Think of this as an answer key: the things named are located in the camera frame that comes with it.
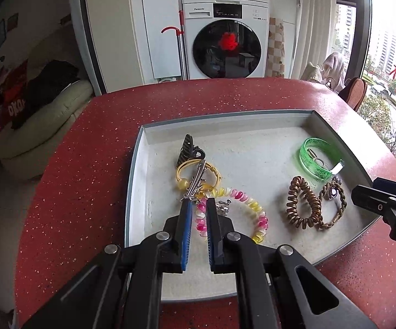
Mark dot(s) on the checkered cloth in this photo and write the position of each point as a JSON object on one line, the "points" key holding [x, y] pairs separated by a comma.
{"points": [[275, 48]]}

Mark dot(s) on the white curtain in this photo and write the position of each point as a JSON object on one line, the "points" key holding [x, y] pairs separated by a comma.
{"points": [[316, 24]]}

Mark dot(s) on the beige cushion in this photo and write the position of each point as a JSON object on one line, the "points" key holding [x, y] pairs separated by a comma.
{"points": [[312, 72]]}

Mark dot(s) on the red printed cloth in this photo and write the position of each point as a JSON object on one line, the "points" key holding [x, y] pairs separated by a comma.
{"points": [[13, 106]]}

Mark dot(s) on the brown chair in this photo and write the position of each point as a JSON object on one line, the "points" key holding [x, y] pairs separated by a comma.
{"points": [[355, 92]]}

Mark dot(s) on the black clothes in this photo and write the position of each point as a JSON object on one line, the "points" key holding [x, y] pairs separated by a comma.
{"points": [[50, 78]]}

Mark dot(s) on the pink towel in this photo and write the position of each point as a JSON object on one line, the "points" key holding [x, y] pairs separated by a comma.
{"points": [[336, 65]]}

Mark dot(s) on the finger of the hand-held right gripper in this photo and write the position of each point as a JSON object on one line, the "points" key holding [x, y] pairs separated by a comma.
{"points": [[372, 200], [389, 186]]}

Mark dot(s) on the black claw hair clip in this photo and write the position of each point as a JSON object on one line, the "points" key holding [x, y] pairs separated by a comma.
{"points": [[186, 150]]}

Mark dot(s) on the cream hair pin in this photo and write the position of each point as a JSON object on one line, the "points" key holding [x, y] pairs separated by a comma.
{"points": [[316, 159]]}

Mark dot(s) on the small silver ornament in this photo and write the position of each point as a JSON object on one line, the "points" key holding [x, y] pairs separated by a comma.
{"points": [[222, 207]]}

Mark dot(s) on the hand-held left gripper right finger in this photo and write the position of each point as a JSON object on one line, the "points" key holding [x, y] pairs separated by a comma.
{"points": [[211, 233]]}

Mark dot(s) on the silver metal hair clip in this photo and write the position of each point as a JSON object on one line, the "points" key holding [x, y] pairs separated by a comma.
{"points": [[198, 178]]}

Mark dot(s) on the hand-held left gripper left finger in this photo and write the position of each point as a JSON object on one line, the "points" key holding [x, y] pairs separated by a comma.
{"points": [[186, 233]]}

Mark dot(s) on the dark window frame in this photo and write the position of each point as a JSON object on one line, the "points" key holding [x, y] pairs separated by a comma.
{"points": [[362, 24]]}

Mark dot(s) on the green translucent bangle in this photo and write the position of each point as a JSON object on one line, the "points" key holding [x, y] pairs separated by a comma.
{"points": [[316, 170]]}

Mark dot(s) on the cream sofa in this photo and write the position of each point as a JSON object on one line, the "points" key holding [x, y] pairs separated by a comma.
{"points": [[47, 120]]}

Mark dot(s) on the white cabinet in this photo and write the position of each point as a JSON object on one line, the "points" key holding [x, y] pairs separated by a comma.
{"points": [[116, 24]]}

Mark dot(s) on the white washing machine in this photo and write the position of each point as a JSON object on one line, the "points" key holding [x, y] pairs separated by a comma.
{"points": [[227, 49]]}

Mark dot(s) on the shallow white tray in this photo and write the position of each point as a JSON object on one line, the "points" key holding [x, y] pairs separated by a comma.
{"points": [[259, 150]]}

